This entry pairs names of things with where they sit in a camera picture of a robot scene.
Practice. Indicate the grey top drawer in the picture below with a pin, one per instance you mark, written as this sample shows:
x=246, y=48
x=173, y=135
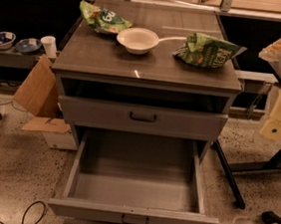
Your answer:
x=142, y=119

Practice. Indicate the grey drawer cabinet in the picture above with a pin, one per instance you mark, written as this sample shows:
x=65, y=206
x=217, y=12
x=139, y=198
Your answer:
x=95, y=66

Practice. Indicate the grey middle drawer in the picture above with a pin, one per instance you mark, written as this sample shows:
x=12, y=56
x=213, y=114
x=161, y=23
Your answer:
x=132, y=178

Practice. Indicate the black stand leg right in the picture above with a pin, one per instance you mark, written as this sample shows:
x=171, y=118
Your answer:
x=274, y=163

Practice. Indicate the green chip bag right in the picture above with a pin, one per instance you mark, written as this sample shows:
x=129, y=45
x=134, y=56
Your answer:
x=201, y=50

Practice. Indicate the green chip bag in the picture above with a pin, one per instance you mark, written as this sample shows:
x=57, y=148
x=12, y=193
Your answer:
x=201, y=50
x=103, y=20

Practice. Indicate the black caster foot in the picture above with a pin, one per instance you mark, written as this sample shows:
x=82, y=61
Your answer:
x=269, y=217

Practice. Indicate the white bowl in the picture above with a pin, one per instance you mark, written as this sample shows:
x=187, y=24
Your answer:
x=138, y=41

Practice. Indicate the green chip bag left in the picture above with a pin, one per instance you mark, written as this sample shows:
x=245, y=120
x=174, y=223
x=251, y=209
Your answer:
x=103, y=20

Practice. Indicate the white paper cup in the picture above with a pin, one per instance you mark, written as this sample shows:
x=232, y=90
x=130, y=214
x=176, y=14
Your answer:
x=49, y=44

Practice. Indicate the brown cardboard box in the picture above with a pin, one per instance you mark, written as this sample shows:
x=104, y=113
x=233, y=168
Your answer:
x=38, y=95

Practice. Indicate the blue bowl right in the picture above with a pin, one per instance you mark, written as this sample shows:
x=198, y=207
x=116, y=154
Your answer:
x=28, y=46

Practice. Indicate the blue bowl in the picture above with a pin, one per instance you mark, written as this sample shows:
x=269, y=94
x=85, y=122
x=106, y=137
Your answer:
x=28, y=46
x=7, y=40

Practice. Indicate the grey side shelf left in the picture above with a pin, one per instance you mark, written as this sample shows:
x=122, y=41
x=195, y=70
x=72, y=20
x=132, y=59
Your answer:
x=13, y=59

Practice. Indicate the blue bowl left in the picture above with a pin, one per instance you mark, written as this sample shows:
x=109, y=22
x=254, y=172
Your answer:
x=7, y=40

